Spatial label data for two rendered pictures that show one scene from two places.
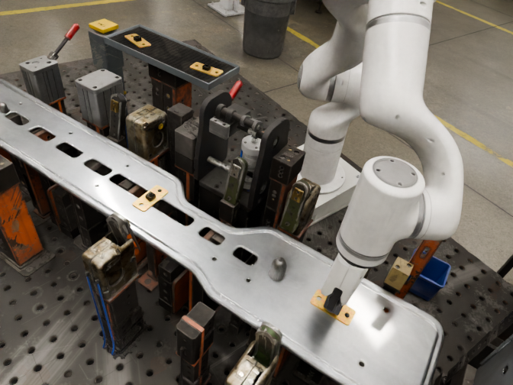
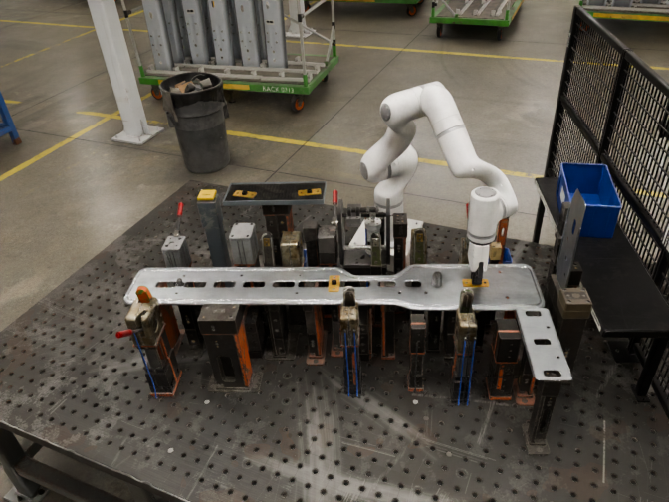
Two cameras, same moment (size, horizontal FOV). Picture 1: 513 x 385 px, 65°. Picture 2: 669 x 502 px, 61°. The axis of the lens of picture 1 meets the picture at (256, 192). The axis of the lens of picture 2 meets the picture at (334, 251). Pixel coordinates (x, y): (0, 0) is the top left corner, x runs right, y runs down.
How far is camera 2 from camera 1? 1.18 m
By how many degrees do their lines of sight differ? 17
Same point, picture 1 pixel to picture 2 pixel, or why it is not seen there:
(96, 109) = (251, 251)
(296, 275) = (446, 279)
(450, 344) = not seen: hidden behind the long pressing
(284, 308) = (454, 295)
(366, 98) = (456, 167)
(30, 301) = (276, 401)
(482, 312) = (540, 267)
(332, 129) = (396, 196)
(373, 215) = (486, 214)
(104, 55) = (215, 215)
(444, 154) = (498, 176)
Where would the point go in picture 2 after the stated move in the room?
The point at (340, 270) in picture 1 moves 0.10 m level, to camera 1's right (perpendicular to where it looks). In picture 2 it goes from (479, 251) to (506, 242)
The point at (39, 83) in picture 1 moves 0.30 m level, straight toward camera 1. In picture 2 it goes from (181, 257) to (245, 283)
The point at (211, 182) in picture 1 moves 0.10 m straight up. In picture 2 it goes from (351, 262) to (350, 239)
